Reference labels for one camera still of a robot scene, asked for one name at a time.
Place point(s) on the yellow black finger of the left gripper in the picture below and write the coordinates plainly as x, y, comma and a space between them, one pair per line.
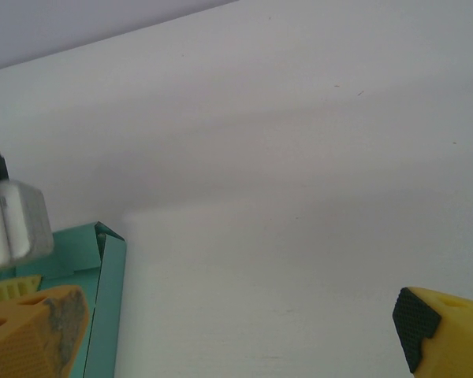
12, 290

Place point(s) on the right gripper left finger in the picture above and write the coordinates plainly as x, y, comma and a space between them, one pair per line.
23, 334

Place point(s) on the teal cardboard box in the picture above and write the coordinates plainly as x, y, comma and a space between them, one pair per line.
102, 295

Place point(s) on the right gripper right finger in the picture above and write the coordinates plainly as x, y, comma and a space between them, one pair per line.
449, 334

